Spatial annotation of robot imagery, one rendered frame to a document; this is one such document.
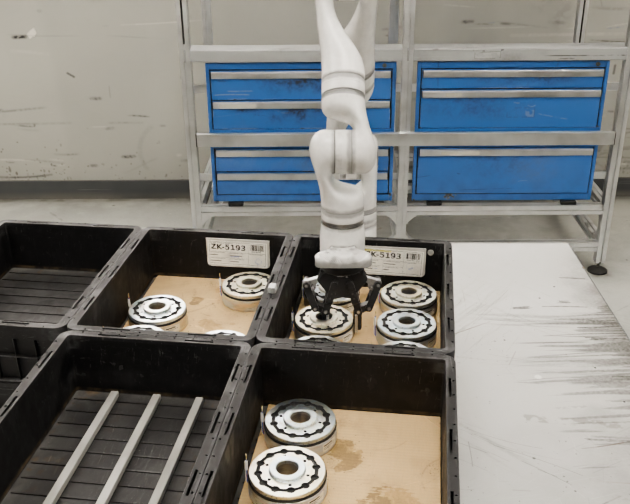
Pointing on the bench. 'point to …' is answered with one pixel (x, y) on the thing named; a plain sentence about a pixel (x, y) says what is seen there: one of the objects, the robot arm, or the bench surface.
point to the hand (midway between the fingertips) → (341, 322)
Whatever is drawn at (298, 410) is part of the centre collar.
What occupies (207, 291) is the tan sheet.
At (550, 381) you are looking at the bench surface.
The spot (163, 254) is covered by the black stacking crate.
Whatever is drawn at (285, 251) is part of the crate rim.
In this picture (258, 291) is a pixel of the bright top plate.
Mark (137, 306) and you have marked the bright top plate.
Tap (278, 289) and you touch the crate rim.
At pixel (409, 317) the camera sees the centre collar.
